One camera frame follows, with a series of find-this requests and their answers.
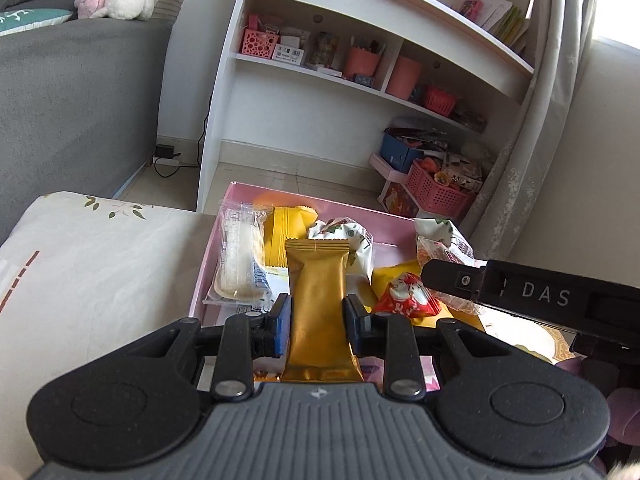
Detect yellow snack packet blue label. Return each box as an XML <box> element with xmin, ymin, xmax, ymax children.
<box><xmin>357</xmin><ymin>260</ymin><xmax>426</xmax><ymax>313</ymax></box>

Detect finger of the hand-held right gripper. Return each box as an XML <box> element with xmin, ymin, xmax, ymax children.
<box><xmin>421</xmin><ymin>258</ymin><xmax>489</xmax><ymax>306</ymax></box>

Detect grey sofa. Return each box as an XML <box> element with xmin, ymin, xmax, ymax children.
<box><xmin>0</xmin><ymin>0</ymin><xmax>173</xmax><ymax>246</ymax></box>

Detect row of books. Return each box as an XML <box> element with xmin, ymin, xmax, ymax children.
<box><xmin>452</xmin><ymin>0</ymin><xmax>531</xmax><ymax>56</ymax></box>

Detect gold snack bar packet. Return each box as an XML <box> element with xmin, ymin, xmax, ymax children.
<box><xmin>280</xmin><ymin>239</ymin><xmax>365</xmax><ymax>383</ymax></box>

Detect small red basket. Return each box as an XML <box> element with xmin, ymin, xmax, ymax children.
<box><xmin>424</xmin><ymin>85</ymin><xmax>458</xmax><ymax>116</ymax></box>

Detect purple cloth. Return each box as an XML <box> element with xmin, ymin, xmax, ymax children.
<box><xmin>555</xmin><ymin>355</ymin><xmax>640</xmax><ymax>448</ymax></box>

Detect plain yellow snack packet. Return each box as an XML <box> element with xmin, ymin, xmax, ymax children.
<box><xmin>264</xmin><ymin>205</ymin><xmax>318</xmax><ymax>268</ymax></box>

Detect pink plastic cup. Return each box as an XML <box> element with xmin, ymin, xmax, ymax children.
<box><xmin>342</xmin><ymin>46</ymin><xmax>382</xmax><ymax>78</ymax></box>
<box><xmin>385</xmin><ymin>55</ymin><xmax>423</xmax><ymax>101</ymax></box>

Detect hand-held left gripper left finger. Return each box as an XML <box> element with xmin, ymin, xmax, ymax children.
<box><xmin>131</xmin><ymin>294</ymin><xmax>293</xmax><ymax>402</ymax></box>

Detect teal cushion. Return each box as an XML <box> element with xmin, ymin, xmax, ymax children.
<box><xmin>0</xmin><ymin>8</ymin><xmax>73</xmax><ymax>37</ymax></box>

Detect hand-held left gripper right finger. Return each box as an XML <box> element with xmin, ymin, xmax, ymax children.
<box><xmin>342</xmin><ymin>294</ymin><xmax>508</xmax><ymax>402</ymax></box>

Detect floral printed cloth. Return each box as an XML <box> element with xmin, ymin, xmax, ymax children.
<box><xmin>0</xmin><ymin>191</ymin><xmax>576</xmax><ymax>480</ymax></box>

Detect beige floral curtain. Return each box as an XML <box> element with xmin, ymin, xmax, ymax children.
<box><xmin>457</xmin><ymin>0</ymin><xmax>601</xmax><ymax>261</ymax></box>

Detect large pink plastic basket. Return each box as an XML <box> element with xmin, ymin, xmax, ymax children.
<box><xmin>406</xmin><ymin>159</ymin><xmax>476</xmax><ymax>221</ymax></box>

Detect clear jar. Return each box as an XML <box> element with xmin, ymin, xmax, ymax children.
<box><xmin>306</xmin><ymin>31</ymin><xmax>341</xmax><ymax>68</ymax></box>

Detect blue storage box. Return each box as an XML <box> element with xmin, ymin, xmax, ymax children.
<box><xmin>378</xmin><ymin>132</ymin><xmax>426</xmax><ymax>173</ymax></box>

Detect white green snack packet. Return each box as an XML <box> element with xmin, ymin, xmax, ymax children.
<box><xmin>306</xmin><ymin>216</ymin><xmax>375</xmax><ymax>276</ymax></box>

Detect orange and white snack packet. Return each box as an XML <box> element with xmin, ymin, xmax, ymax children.
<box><xmin>414</xmin><ymin>217</ymin><xmax>483</xmax><ymax>316</ymax></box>

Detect clear rice cracker packet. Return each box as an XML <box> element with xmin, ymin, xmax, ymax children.
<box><xmin>202</xmin><ymin>199</ymin><xmax>273</xmax><ymax>311</ymax></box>

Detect black power cable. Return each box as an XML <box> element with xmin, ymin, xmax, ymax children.
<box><xmin>152</xmin><ymin>110</ymin><xmax>211</xmax><ymax>181</ymax></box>

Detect pink perforated organizer box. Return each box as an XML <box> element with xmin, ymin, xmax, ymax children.
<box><xmin>242</xmin><ymin>27</ymin><xmax>279</xmax><ymax>59</ymax></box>

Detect white plush toy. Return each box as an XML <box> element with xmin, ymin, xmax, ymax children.
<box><xmin>95</xmin><ymin>0</ymin><xmax>156</xmax><ymax>22</ymax></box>

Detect pink cardboard box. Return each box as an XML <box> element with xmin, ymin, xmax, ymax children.
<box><xmin>189</xmin><ymin>181</ymin><xmax>488</xmax><ymax>396</ymax></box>

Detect white bookshelf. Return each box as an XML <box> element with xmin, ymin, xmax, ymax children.
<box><xmin>196</xmin><ymin>0</ymin><xmax>536</xmax><ymax>213</ymax></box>

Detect white labelled small box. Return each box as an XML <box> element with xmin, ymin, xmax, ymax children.
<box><xmin>272</xmin><ymin>42</ymin><xmax>306</xmax><ymax>67</ymax></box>

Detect red snack packet white pattern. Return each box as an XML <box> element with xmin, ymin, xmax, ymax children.
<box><xmin>375</xmin><ymin>272</ymin><xmax>442</xmax><ymax>320</ymax></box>

